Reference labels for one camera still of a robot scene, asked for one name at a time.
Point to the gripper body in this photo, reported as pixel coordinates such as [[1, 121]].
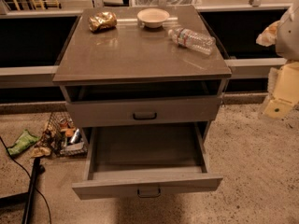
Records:
[[289, 36]]

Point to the grey drawer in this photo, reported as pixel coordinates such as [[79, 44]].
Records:
[[143, 111], [146, 161]]

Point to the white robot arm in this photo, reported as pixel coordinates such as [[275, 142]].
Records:
[[284, 35]]

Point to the grey drawer cabinet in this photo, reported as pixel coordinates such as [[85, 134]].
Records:
[[132, 61]]

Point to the clear plastic water bottle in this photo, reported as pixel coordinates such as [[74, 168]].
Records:
[[192, 40]]

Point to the white ceramic bowl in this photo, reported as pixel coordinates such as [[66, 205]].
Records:
[[153, 17]]

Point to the crumpled gold chip bag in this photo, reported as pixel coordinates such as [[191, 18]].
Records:
[[102, 21]]

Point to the yellow snack bag on floor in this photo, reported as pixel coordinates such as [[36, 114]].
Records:
[[39, 152]]

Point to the green snack bag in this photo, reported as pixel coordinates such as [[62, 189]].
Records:
[[24, 141]]

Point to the black stand leg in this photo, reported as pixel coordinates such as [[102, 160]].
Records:
[[26, 198]]

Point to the wire basket with snacks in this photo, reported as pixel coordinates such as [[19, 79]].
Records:
[[63, 137]]

